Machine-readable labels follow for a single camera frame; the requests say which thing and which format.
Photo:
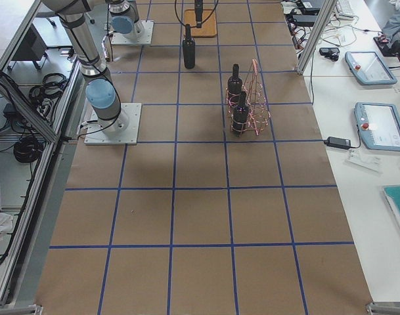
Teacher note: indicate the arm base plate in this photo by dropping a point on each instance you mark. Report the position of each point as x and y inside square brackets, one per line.
[124, 130]
[141, 35]

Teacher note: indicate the wooden tray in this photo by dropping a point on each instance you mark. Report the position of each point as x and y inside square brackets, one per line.
[209, 24]

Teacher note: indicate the black power brick right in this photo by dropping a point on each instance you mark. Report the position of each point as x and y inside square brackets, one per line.
[304, 20]

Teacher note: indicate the clear acrylic holder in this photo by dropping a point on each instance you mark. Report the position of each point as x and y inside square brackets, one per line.
[371, 163]

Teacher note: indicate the aluminium frame rail left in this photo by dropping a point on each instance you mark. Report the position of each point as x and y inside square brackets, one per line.
[10, 90]

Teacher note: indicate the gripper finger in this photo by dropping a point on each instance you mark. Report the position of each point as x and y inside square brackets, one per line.
[198, 13]

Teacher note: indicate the aluminium frame post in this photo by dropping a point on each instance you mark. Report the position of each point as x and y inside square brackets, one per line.
[319, 26]

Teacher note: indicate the teach pendant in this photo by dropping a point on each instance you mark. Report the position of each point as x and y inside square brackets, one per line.
[369, 68]
[378, 125]

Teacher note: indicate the lower teach pendant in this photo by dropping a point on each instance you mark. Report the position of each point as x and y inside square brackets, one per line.
[378, 125]

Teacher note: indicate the upper teach pendant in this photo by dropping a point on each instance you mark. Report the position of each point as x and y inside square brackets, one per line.
[369, 68]

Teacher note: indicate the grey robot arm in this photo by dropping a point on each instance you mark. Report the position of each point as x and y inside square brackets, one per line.
[99, 90]
[125, 20]

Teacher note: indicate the grey equipment box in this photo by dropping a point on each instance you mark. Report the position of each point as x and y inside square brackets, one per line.
[32, 48]

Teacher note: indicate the copper wire bottle basket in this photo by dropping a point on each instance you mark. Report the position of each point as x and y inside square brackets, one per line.
[259, 115]

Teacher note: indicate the dark wine bottle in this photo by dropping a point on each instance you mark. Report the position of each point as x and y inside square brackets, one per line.
[234, 87]
[240, 115]
[189, 48]

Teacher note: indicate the black adapter on white table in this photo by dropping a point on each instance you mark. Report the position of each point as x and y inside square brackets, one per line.
[335, 142]

